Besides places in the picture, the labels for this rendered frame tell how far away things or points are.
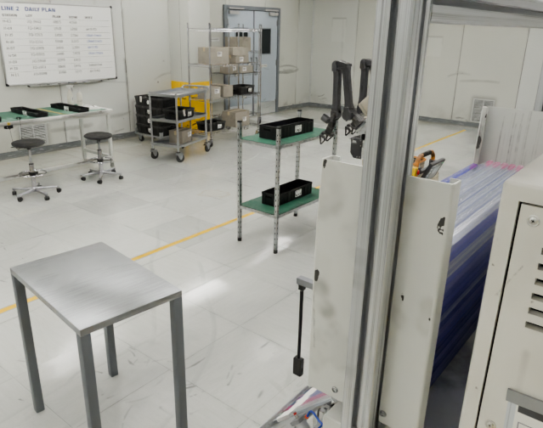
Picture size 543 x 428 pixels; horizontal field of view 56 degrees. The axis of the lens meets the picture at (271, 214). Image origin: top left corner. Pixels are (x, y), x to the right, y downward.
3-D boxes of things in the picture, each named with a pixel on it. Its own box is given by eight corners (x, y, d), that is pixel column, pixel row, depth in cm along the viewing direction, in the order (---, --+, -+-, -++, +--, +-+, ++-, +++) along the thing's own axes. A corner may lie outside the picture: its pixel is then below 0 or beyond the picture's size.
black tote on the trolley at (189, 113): (180, 121, 729) (179, 110, 725) (162, 119, 741) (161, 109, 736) (195, 116, 764) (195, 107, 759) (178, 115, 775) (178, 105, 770)
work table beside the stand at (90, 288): (115, 371, 290) (101, 241, 263) (188, 439, 244) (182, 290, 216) (33, 409, 260) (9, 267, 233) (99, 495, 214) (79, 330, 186)
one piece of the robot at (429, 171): (432, 181, 403) (448, 157, 390) (414, 191, 377) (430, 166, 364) (421, 172, 407) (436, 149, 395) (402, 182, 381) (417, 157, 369)
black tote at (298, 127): (274, 140, 433) (274, 126, 429) (259, 137, 443) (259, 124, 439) (313, 131, 475) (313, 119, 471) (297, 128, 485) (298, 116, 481)
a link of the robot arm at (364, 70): (365, 59, 411) (372, 59, 419) (359, 59, 414) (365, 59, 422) (361, 114, 426) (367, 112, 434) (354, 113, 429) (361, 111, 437)
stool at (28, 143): (4, 196, 574) (-5, 141, 553) (48, 186, 612) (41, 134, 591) (26, 205, 545) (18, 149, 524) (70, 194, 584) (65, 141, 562)
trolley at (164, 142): (149, 159, 745) (144, 89, 711) (183, 147, 823) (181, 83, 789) (179, 163, 725) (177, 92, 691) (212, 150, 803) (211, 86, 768)
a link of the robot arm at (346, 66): (346, 59, 374) (353, 58, 381) (330, 60, 382) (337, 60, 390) (351, 120, 385) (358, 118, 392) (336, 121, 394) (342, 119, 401)
